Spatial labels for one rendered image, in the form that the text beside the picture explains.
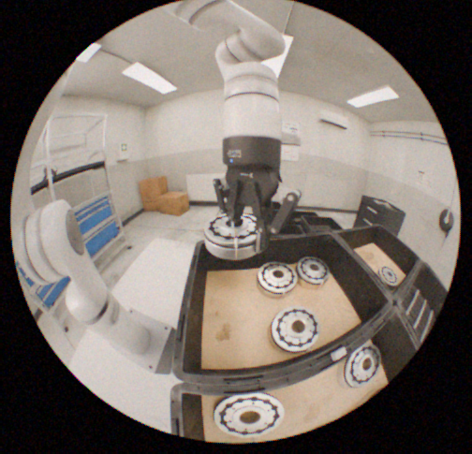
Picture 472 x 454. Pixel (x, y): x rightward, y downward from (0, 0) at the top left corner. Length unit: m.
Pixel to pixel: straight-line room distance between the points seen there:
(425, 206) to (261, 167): 3.51
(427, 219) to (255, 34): 3.52
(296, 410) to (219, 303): 0.30
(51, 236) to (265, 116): 0.25
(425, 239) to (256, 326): 3.47
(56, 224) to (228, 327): 0.32
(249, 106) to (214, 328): 0.36
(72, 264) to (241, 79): 0.27
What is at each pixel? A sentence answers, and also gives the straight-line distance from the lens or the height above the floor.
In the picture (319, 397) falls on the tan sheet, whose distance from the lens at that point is 0.34.
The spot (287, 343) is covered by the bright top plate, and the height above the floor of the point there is 0.86.
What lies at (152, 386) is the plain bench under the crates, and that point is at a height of 0.70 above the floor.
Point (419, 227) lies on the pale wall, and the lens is 3.59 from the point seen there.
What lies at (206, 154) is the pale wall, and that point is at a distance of 3.03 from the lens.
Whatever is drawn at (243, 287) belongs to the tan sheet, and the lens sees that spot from 0.35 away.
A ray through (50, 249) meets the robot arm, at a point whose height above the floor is 1.08.
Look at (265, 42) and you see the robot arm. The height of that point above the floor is 1.29.
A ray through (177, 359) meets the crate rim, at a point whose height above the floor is 0.93.
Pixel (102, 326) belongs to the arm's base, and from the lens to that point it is 0.26.
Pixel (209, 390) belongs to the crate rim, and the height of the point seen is 0.93.
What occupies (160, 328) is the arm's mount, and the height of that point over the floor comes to 0.78.
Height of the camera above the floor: 1.12
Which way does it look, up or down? 26 degrees down
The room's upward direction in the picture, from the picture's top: straight up
